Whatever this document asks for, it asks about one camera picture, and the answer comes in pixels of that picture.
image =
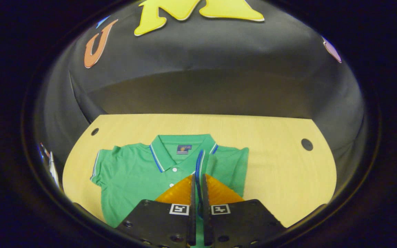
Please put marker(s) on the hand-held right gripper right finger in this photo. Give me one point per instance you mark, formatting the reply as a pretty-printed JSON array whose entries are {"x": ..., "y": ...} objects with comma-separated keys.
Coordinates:
[{"x": 206, "y": 224}]

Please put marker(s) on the green T-shirt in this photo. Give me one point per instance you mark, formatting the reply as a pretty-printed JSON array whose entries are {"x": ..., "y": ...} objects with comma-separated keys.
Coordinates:
[{"x": 133, "y": 179}]

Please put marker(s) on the black backdrop cloth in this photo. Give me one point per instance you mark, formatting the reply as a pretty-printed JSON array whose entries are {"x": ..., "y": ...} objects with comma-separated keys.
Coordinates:
[{"x": 202, "y": 51}]

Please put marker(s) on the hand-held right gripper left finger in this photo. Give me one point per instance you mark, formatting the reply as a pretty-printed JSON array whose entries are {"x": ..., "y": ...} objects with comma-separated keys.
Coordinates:
[{"x": 193, "y": 220}]

